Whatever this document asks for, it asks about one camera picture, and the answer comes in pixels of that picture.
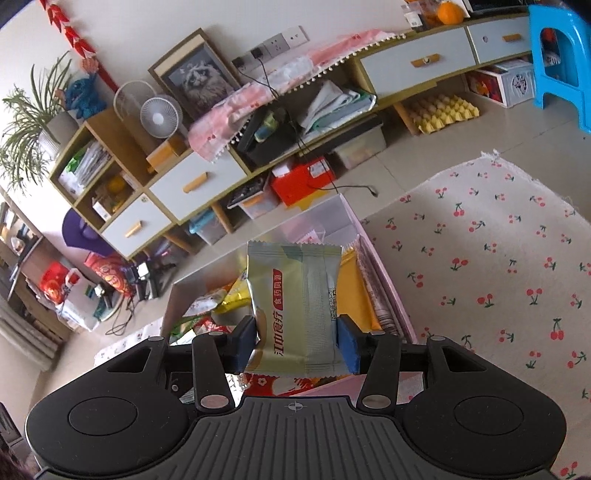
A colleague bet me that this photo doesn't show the wooden side shelf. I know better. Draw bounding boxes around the wooden side shelf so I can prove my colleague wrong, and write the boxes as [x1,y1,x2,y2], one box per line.
[0,189,70,370]

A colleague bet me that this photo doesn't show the white cabinet drawer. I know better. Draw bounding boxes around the white cabinet drawer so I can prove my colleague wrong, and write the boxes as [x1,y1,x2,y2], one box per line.
[358,25,478,100]
[148,150,247,222]
[99,191,174,259]
[466,16,536,65]

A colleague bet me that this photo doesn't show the purple cap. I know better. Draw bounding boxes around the purple cap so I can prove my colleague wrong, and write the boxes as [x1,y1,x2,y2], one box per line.
[62,208,114,257]

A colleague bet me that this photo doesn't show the wooden cabinet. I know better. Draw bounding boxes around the wooden cabinet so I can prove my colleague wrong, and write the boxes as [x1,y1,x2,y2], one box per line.
[46,14,546,259]

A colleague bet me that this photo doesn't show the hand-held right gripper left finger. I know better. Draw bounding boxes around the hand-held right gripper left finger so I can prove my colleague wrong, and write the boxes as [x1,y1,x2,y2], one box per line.
[106,316,259,411]

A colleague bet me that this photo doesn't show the black bag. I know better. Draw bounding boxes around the black bag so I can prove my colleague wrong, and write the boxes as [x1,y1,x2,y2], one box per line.
[238,106,305,167]

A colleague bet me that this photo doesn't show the black microwave oven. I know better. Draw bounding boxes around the black microwave oven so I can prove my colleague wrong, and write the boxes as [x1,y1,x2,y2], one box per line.
[464,0,532,14]

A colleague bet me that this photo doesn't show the red chili decoration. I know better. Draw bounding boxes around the red chili decoration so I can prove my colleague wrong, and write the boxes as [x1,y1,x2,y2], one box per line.
[39,0,116,88]

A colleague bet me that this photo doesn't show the blue plush toy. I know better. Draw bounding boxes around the blue plush toy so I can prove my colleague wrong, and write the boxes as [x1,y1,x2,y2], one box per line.
[65,74,107,118]

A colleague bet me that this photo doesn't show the silver green snack packet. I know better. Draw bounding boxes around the silver green snack packet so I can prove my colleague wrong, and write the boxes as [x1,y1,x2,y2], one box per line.
[242,240,345,376]

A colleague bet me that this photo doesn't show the cherry print cloth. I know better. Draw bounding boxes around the cherry print cloth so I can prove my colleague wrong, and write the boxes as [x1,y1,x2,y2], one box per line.
[92,150,591,480]

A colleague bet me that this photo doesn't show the small white fan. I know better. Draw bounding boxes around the small white fan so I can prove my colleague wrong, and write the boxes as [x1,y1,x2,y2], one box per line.
[139,95,185,139]

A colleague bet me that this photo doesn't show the white wall socket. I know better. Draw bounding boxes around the white wall socket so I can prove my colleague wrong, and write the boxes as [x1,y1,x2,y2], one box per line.
[263,27,309,52]

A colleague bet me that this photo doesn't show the white printed box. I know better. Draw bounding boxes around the white printed box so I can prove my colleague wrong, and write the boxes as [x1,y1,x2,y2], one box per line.
[466,60,539,109]

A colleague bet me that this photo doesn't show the yellow cardboard box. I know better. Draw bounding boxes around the yellow cardboard box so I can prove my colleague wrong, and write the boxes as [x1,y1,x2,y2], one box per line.
[147,136,190,174]

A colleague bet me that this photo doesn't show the potted green plant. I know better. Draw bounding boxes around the potted green plant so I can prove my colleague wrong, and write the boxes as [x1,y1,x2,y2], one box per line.
[0,51,81,195]

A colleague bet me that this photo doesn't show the blue lid storage bin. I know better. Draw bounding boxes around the blue lid storage bin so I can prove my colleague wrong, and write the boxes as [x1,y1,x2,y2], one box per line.
[188,210,232,245]

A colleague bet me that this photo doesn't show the red flat box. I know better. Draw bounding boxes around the red flat box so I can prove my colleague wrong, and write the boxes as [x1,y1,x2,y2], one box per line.
[270,156,338,206]

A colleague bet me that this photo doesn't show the blue plastic stool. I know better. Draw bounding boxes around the blue plastic stool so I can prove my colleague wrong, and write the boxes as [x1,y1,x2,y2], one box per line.
[526,4,591,127]

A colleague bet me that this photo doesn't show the black cable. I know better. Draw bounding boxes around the black cable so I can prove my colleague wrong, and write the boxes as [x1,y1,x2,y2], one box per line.
[238,48,379,199]

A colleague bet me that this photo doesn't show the shelf paper pile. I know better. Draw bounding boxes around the shelf paper pile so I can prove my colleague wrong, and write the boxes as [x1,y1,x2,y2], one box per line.
[58,141,114,195]

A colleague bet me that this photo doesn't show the red gift bag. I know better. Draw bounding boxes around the red gift bag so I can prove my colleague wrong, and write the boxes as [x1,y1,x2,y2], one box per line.
[39,261,86,305]

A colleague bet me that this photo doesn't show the pink cardboard box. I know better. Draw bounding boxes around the pink cardboard box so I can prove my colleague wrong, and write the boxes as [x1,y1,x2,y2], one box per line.
[159,193,419,402]

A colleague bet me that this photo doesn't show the long yellow bar packet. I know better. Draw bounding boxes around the long yellow bar packet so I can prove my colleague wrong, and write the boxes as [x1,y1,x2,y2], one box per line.
[335,247,384,333]

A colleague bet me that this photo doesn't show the clear bin orange handle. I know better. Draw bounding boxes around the clear bin orange handle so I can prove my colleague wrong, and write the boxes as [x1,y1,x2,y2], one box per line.
[228,178,282,220]

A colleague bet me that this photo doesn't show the clear white bar packet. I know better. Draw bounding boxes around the clear white bar packet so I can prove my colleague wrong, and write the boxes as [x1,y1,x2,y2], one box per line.
[358,235,407,342]

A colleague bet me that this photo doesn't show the pink cherry cabinet cloth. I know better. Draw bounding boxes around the pink cherry cabinet cloth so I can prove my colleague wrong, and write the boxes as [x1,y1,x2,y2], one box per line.
[187,28,411,162]

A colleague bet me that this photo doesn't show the framed cat picture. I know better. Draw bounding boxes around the framed cat picture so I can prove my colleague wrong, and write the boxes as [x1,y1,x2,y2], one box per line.
[148,28,243,123]

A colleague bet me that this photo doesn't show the small black screen device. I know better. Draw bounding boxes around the small black screen device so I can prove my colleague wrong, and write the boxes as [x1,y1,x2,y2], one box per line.
[124,261,160,298]

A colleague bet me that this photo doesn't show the white shopping bag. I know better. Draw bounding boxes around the white shopping bag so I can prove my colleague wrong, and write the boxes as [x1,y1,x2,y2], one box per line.
[58,277,118,333]

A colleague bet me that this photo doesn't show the yellow egg tray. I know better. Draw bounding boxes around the yellow egg tray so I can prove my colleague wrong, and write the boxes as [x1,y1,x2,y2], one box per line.
[404,92,481,137]

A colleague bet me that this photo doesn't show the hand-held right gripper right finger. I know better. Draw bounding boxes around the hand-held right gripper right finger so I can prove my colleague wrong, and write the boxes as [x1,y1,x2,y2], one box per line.
[336,315,485,411]

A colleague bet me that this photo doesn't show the clear storage bin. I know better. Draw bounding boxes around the clear storage bin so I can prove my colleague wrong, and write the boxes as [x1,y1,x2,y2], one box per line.
[330,117,387,169]

